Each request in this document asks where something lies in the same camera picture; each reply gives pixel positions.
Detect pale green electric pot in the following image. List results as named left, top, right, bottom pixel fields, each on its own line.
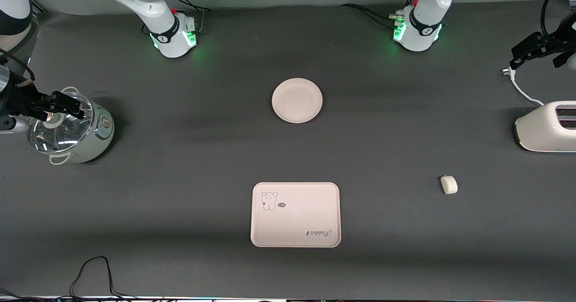
left=49, top=86, right=115, bottom=165

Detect white steamed bun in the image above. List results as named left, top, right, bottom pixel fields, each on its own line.
left=440, top=175, right=458, bottom=195

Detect black left arm base cables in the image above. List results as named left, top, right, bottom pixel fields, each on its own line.
left=340, top=0, right=421, bottom=29

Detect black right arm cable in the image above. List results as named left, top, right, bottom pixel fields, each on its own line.
left=0, top=50, right=36, bottom=86

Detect cream tray with bear print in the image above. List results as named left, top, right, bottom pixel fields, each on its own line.
left=250, top=182, right=342, bottom=248

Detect round cream plate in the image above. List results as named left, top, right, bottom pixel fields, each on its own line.
left=271, top=78, right=323, bottom=124

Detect white toaster power cable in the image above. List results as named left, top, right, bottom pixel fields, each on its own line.
left=501, top=67, right=545, bottom=107

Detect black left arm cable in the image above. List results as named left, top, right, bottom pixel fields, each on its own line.
left=540, top=0, right=576, bottom=51

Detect thin black cable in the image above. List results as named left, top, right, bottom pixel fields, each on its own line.
left=0, top=256, right=140, bottom=302

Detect cream toaster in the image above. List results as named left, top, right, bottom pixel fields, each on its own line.
left=514, top=101, right=576, bottom=153

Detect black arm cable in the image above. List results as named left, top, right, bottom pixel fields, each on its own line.
left=0, top=50, right=36, bottom=86
left=540, top=0, right=576, bottom=51

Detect glass pot lid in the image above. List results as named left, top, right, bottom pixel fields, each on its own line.
left=26, top=92, right=94, bottom=154

